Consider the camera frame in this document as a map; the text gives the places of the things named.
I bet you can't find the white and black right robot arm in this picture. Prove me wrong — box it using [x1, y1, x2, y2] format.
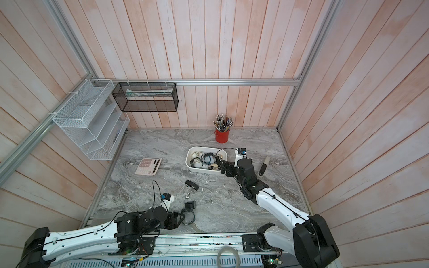
[216, 157, 340, 268]

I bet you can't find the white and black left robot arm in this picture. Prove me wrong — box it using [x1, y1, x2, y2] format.
[17, 206, 185, 268]

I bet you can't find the black watch with keychain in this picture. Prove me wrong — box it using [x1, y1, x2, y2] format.
[185, 180, 200, 199]

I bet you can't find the white plastic storage box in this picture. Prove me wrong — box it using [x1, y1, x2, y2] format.
[185, 146, 228, 175]

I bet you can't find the black and cream utility knife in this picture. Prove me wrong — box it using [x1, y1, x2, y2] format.
[258, 156, 270, 176]

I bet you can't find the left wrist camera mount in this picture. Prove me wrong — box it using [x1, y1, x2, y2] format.
[161, 193, 174, 212]

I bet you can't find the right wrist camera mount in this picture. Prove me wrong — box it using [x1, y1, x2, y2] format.
[235, 147, 247, 167]

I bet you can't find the bundle of coloured pencils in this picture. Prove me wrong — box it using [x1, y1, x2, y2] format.
[213, 114, 233, 132]

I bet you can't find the black mesh wall basket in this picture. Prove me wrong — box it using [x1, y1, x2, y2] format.
[112, 82, 179, 112]

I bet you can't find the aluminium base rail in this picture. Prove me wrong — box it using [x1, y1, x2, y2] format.
[63, 232, 336, 268]

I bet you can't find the cream silicone watch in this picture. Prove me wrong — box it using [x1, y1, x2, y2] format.
[191, 151, 204, 159]

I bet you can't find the white tape roll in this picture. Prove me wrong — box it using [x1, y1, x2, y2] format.
[216, 246, 241, 268]

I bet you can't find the white wire mesh shelf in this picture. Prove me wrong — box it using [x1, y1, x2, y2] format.
[53, 79, 130, 161]

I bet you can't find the red metal pencil bucket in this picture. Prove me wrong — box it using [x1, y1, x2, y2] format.
[214, 128, 230, 144]

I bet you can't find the black digital watch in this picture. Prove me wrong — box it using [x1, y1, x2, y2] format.
[181, 208, 196, 226]
[202, 153, 216, 165]
[190, 157, 204, 169]

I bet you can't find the black small watch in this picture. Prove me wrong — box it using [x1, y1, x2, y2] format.
[185, 201, 196, 210]

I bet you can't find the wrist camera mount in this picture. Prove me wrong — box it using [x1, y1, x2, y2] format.
[235, 147, 247, 167]
[161, 193, 174, 212]

